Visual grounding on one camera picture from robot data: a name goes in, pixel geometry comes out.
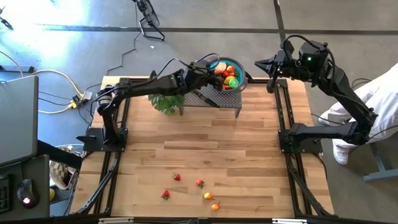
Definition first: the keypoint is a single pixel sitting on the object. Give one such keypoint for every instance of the black stand foot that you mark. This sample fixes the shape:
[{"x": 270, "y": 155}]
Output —
[{"x": 7, "y": 24}]

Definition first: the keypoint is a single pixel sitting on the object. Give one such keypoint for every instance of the yellow power plug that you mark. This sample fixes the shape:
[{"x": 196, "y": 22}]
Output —
[{"x": 73, "y": 104}]

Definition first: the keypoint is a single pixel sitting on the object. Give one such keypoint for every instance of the green toy fruit half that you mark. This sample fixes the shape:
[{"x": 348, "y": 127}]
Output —
[{"x": 234, "y": 83}]

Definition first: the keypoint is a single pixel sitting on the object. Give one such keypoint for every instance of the black keyboard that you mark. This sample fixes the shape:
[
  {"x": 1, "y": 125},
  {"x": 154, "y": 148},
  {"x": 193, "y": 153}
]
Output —
[{"x": 4, "y": 196}]

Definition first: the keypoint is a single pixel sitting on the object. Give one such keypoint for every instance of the black desk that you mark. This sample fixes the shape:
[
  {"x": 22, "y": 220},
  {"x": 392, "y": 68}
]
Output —
[{"x": 42, "y": 174}]

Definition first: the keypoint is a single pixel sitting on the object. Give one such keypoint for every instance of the white power adapter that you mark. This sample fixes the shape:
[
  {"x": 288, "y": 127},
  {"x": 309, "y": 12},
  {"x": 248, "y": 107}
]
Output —
[{"x": 88, "y": 95}]

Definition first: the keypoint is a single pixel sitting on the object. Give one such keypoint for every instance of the yellow toy lemon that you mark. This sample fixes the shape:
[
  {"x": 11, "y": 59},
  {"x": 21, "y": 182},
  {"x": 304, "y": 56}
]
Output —
[{"x": 229, "y": 79}]

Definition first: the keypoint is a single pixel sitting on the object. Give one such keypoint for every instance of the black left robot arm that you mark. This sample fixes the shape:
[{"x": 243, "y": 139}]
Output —
[{"x": 149, "y": 87}]

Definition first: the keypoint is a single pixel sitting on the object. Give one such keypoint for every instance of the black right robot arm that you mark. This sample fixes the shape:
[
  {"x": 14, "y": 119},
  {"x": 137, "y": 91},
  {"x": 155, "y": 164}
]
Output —
[{"x": 335, "y": 81}]

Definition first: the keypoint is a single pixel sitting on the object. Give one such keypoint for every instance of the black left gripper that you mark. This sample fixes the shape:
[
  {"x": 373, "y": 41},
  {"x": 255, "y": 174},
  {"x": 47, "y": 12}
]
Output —
[{"x": 200, "y": 77}]

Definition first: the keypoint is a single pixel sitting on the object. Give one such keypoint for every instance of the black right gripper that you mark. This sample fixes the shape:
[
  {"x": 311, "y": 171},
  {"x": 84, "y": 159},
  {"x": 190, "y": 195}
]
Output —
[{"x": 286, "y": 67}]

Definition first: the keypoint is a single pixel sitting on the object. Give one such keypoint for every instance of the black curved bracket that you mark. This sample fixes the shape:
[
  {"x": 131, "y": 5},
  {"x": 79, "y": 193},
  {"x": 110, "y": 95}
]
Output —
[
  {"x": 152, "y": 74},
  {"x": 249, "y": 77}
]

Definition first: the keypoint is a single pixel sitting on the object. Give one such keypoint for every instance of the blue grey collapsible colander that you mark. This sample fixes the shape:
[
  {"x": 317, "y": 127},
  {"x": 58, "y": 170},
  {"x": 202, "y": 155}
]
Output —
[{"x": 241, "y": 70}]

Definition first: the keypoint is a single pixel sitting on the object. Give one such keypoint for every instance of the orange toy pear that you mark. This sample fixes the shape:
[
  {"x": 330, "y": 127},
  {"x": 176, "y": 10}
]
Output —
[
  {"x": 207, "y": 195},
  {"x": 215, "y": 206}
]

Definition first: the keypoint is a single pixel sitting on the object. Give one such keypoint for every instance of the black floor fan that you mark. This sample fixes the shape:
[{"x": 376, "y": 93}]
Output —
[{"x": 149, "y": 14}]

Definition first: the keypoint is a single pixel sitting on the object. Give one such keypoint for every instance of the checkered bag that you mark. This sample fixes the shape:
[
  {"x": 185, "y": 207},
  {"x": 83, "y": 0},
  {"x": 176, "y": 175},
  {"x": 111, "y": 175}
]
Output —
[{"x": 62, "y": 175}]

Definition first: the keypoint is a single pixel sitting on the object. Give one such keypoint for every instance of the red toy pear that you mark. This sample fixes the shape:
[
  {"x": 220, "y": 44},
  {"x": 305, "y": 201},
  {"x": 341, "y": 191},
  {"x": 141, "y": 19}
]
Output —
[{"x": 225, "y": 73}]

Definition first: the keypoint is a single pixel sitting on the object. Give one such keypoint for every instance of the black computer mouse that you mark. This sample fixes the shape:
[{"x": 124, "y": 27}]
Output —
[{"x": 28, "y": 193}]

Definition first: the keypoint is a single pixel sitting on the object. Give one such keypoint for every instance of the grey metal table frame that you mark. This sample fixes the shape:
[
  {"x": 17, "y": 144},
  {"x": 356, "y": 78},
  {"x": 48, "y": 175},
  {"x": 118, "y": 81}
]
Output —
[{"x": 381, "y": 170}]

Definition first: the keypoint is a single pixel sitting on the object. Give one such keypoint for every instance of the green plant in white pot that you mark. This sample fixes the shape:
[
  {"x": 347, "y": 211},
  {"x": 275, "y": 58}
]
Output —
[{"x": 166, "y": 104}]

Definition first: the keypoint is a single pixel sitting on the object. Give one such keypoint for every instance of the silver bracket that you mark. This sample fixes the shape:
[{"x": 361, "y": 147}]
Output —
[
  {"x": 289, "y": 221},
  {"x": 116, "y": 220}
]

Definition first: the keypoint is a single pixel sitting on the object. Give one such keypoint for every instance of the yellow round object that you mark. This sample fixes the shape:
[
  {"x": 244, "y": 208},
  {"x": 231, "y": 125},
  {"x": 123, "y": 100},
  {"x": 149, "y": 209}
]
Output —
[{"x": 52, "y": 194}]

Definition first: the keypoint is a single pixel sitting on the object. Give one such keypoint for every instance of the black kitchen knife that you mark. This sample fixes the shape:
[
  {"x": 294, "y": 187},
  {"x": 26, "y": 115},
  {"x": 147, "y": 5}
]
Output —
[{"x": 206, "y": 99}]

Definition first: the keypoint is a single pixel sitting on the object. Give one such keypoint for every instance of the person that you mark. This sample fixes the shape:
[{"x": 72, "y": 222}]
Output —
[{"x": 385, "y": 99}]

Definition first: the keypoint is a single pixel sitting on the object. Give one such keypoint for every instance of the grey perforated metal shelf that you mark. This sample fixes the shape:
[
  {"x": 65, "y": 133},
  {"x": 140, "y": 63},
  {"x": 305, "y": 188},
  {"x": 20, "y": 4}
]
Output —
[{"x": 227, "y": 98}]

